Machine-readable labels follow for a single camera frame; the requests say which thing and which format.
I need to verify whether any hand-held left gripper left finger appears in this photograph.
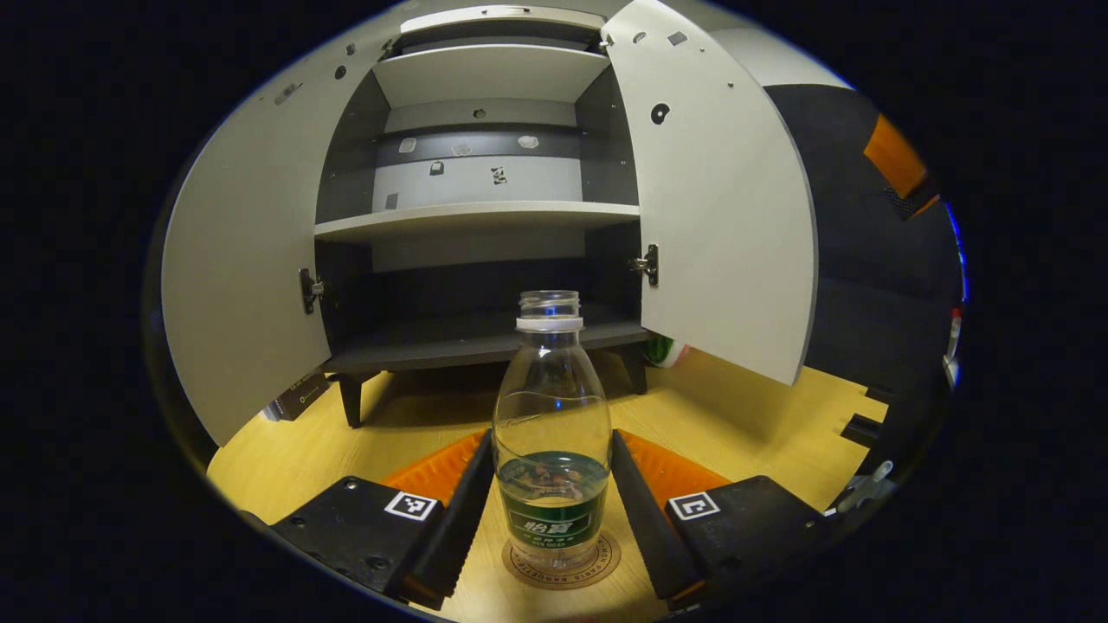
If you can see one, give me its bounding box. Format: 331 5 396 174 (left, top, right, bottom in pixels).
238 428 494 611

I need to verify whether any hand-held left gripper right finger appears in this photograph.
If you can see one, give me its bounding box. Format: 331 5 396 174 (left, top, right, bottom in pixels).
610 428 854 607

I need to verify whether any round brown coaster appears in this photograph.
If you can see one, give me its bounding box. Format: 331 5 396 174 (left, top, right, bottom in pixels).
502 530 622 591

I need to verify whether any clear plastic bottle green label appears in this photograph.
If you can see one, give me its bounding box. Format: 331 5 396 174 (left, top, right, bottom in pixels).
492 290 614 572

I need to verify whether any white door with headphones sticker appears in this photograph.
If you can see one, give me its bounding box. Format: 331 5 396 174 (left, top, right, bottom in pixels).
602 0 819 386

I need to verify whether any white and grey cabinet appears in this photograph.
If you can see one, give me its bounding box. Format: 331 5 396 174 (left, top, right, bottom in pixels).
299 4 663 429

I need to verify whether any white door with camera sticker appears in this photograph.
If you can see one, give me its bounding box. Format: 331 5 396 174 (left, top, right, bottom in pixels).
160 35 408 446

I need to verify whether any white cabinet drawer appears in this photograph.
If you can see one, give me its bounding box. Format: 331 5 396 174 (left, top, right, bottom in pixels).
400 4 607 40

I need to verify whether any green white striped object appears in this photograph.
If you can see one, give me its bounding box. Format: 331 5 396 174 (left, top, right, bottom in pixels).
644 335 691 369

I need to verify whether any grey metal clamp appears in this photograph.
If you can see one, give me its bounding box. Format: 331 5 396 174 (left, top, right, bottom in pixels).
827 460 897 517

